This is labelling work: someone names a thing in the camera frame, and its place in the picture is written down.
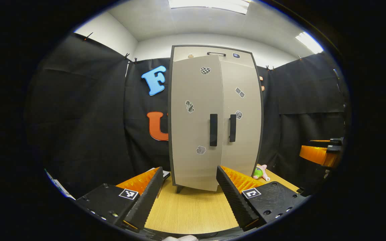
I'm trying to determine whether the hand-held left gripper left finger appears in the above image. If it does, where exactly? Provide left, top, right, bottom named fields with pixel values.
left=75, top=166, right=165, bottom=231

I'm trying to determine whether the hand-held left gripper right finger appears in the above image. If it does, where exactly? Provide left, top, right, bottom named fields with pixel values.
left=216, top=165, right=307, bottom=232

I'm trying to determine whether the grey shoe cabinet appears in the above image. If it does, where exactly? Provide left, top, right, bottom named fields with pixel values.
left=168, top=45, right=264, bottom=194

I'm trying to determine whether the grey shoe cabinet door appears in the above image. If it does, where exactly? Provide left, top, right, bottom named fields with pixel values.
left=172, top=55, right=225, bottom=192
left=219, top=60, right=262, bottom=178

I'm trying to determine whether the beige cabinet drawer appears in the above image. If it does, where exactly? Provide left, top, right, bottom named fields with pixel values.
left=173, top=46, right=255, bottom=67

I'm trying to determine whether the pink green plush toy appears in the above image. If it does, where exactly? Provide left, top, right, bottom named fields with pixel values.
left=253, top=164, right=271, bottom=182

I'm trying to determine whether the ceiling light panel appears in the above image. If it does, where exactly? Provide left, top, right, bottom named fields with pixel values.
left=168, top=0, right=250, bottom=15
left=295, top=32, right=324, bottom=54

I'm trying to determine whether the black door handle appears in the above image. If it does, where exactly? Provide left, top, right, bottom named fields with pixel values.
left=210, top=114, right=218, bottom=147
left=229, top=114, right=237, bottom=143

